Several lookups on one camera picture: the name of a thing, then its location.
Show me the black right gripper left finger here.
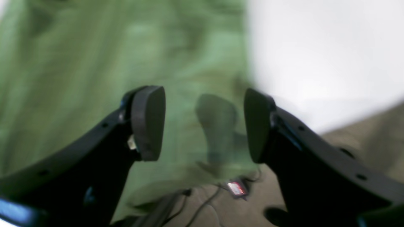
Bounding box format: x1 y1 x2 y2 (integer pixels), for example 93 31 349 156
0 86 166 227

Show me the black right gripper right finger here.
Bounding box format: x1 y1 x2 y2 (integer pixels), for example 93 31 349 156
244 89 403 227

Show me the green t-shirt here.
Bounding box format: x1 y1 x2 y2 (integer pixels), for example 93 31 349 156
1 0 256 223

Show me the black box with name sticker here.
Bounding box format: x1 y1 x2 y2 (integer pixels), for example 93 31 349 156
225 179 250 200

